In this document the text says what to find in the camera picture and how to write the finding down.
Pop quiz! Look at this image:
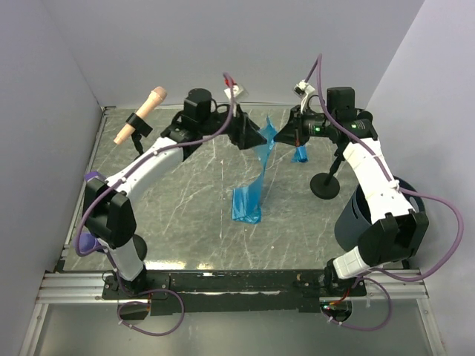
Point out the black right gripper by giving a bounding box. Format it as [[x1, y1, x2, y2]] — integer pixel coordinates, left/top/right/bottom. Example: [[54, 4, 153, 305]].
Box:
[[274, 104, 335, 148]]

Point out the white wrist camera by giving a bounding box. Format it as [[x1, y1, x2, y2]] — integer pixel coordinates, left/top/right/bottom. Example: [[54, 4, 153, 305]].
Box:
[[293, 80, 316, 113], [224, 82, 249, 105]]

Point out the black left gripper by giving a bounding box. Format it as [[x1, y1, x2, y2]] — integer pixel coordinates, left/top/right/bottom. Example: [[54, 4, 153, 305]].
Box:
[[199, 100, 266, 149]]

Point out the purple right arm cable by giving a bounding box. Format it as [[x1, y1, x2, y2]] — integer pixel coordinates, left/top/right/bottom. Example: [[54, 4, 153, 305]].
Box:
[[304, 53, 465, 331]]

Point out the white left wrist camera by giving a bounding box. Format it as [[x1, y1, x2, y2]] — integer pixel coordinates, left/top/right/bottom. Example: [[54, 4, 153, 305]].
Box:
[[224, 82, 249, 105]]

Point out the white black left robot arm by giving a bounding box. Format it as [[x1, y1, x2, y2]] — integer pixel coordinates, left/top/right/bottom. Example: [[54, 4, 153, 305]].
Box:
[[74, 85, 268, 298]]

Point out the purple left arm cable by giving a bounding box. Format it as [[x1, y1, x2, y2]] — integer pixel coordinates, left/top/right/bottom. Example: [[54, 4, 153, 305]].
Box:
[[73, 72, 238, 337]]

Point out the black right mic stand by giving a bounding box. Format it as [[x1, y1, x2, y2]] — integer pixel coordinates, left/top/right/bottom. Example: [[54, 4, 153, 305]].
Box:
[[309, 148, 344, 200]]

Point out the purple microphone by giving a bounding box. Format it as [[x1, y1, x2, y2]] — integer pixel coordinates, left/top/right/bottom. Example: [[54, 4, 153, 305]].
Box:
[[73, 232, 98, 256]]

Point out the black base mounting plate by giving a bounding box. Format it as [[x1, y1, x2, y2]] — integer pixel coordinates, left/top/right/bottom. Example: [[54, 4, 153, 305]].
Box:
[[102, 269, 367, 316]]

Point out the aluminium rail frame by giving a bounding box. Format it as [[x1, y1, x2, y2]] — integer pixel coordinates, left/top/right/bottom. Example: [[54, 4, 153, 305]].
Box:
[[35, 268, 430, 305]]

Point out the beige microphone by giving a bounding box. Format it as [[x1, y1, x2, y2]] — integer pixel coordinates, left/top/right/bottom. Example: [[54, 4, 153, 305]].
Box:
[[114, 86, 168, 145]]

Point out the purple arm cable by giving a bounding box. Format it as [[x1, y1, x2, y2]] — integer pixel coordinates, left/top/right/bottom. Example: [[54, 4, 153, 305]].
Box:
[[73, 72, 238, 337], [304, 53, 465, 331]]

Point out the dark blue trash bin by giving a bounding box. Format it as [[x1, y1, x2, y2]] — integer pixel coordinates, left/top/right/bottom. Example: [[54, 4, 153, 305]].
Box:
[[334, 185, 429, 266]]

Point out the blue detached trash bag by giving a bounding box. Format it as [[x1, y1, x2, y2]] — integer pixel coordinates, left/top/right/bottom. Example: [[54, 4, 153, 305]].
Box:
[[231, 116, 277, 224]]

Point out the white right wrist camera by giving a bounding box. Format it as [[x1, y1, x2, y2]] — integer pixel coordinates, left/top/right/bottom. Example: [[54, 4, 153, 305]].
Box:
[[293, 80, 316, 113]]

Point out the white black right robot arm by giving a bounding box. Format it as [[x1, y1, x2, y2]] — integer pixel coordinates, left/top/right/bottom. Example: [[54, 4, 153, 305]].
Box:
[[274, 82, 429, 296]]

